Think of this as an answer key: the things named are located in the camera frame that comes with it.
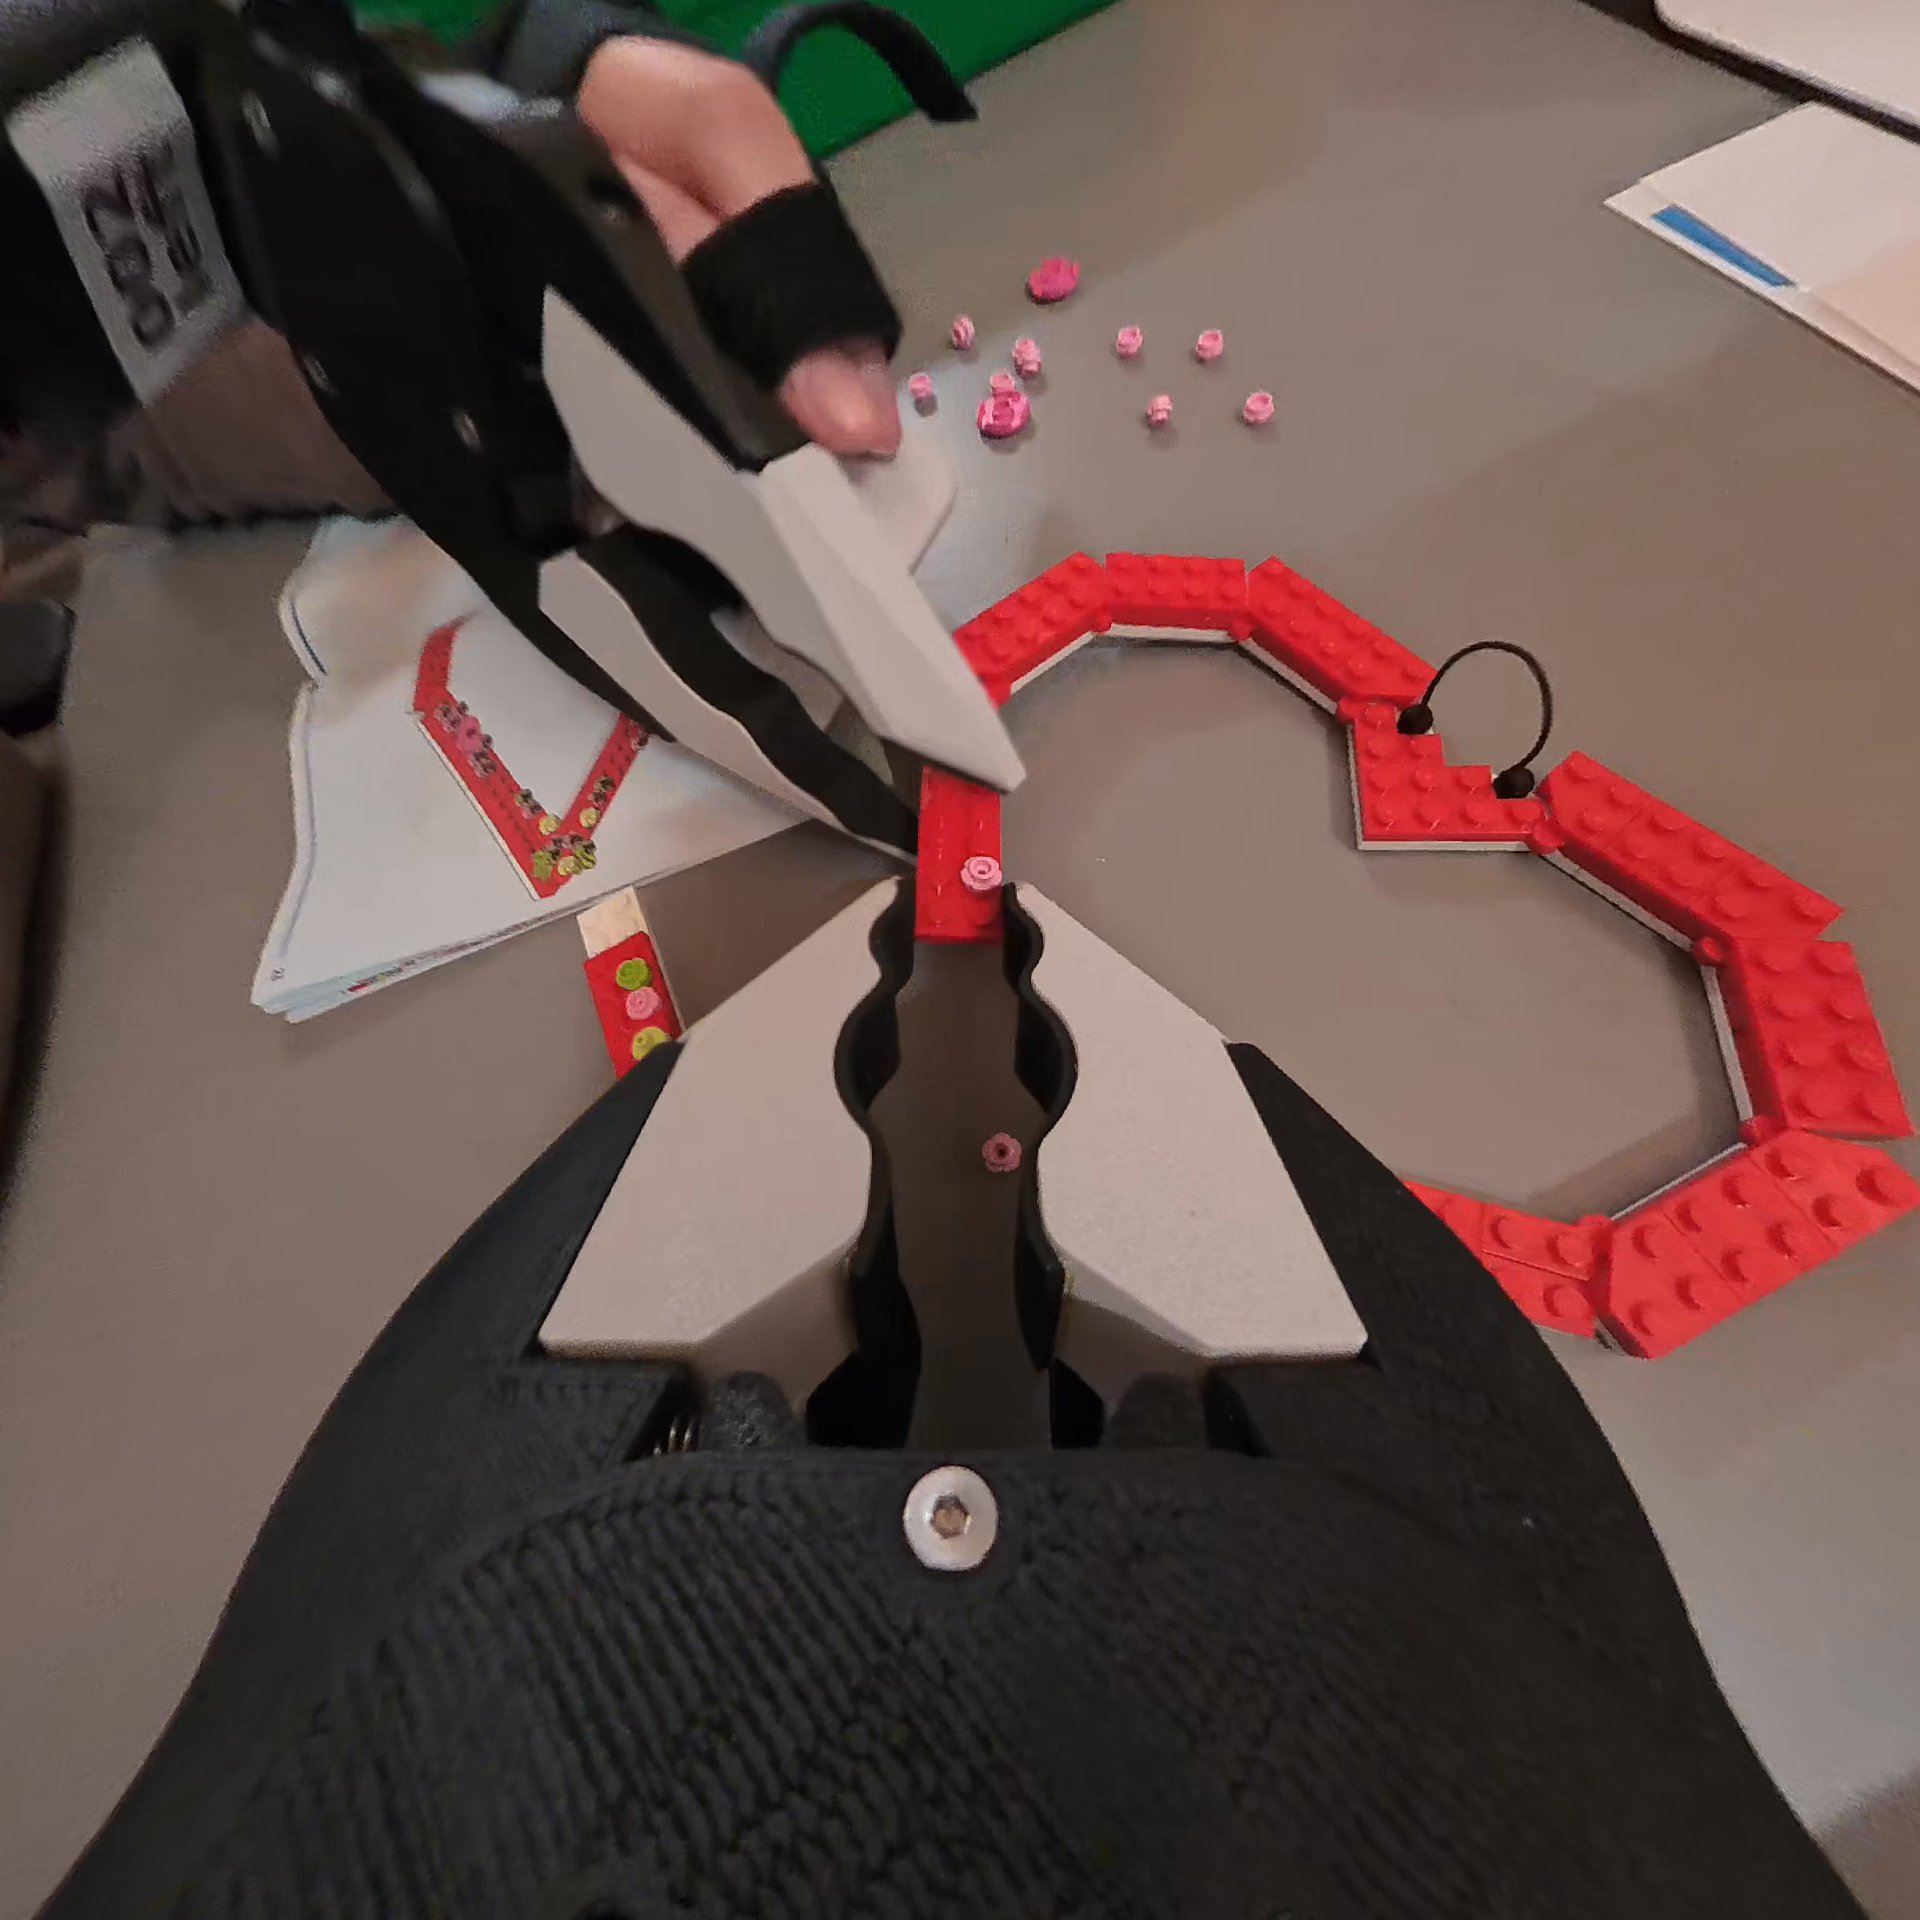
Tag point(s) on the person's left hand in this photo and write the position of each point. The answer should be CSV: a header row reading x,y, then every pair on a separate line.
x,y
704,150

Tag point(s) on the green baseplate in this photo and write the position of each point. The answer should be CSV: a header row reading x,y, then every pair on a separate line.
x,y
973,30

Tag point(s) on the group of pink lego studs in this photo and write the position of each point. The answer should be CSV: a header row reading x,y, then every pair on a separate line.
x,y
1126,341

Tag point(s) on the person's left forearm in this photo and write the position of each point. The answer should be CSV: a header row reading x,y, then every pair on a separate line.
x,y
556,37

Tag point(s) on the lego instruction booklet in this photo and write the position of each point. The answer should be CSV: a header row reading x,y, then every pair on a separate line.
x,y
388,810

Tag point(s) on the dark pink lego flower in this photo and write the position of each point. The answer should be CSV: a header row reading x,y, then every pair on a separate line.
x,y
1051,278
1002,418

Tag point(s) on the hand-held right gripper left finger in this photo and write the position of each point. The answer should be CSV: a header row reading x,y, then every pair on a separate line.
x,y
720,1202

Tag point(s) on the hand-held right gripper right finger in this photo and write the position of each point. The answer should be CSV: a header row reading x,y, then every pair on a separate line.
x,y
1185,1202

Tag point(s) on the red lego strip with flowers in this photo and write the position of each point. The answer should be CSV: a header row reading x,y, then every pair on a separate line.
x,y
617,983

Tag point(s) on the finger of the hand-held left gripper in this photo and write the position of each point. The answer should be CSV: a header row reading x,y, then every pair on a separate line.
x,y
856,599
660,682

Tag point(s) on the red lego plate strip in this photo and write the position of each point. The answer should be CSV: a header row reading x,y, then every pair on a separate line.
x,y
949,902

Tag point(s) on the red lego heart frame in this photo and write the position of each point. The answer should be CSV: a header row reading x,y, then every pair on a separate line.
x,y
1320,616

